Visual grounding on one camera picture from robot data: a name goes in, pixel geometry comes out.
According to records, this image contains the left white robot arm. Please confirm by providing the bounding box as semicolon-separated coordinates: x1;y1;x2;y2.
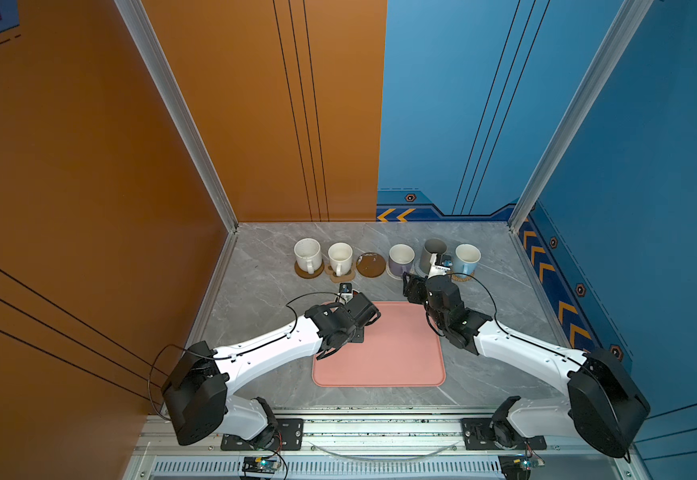
162;293;381;450

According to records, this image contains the aluminium corner post right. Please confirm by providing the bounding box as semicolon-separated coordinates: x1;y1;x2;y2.
508;0;655;234

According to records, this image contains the aluminium front rail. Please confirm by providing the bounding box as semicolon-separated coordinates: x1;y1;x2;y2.
124;407;650;479

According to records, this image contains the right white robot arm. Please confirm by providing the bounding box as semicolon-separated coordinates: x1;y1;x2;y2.
402;274;651;459

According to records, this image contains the tan wicker round coaster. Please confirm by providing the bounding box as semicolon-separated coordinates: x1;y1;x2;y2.
450;274;474;282

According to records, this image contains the circuit board right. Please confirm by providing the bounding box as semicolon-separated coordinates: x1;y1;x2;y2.
498;456;545;480

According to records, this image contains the plain brown round coaster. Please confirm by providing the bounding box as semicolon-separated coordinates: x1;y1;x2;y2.
294;262;324;279

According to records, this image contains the pink rectangular tray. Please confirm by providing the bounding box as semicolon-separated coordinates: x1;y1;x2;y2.
312;301;446;388

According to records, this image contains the purple mug white inside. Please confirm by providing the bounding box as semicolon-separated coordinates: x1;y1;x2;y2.
387;244;415;274

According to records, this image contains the grey green mug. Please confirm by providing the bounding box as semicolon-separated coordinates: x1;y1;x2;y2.
418;238;447;276

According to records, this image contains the green circuit board left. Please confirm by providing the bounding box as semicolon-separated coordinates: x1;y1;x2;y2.
242;456;284;479

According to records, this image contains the aluminium corner post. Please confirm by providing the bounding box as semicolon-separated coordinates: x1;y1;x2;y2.
113;0;240;233
508;0;655;234

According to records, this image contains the dark brown rimmed coaster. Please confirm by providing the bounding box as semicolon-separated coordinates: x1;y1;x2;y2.
356;252;386;278

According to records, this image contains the white woven round coaster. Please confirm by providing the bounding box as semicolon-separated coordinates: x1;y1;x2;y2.
386;264;408;281

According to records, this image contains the paw shaped cork coaster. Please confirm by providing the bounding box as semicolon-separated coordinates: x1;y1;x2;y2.
326;266;355;284

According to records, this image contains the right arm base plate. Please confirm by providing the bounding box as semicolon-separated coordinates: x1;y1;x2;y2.
460;418;547;450

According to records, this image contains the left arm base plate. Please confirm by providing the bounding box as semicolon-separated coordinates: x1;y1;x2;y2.
220;418;304;452

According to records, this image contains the aluminium corner post left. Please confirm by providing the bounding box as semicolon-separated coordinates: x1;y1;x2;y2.
113;0;240;233

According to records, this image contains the light blue mug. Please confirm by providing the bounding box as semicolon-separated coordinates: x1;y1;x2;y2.
451;244;481;278

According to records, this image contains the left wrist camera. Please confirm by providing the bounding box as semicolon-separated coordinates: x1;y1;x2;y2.
338;282;354;304

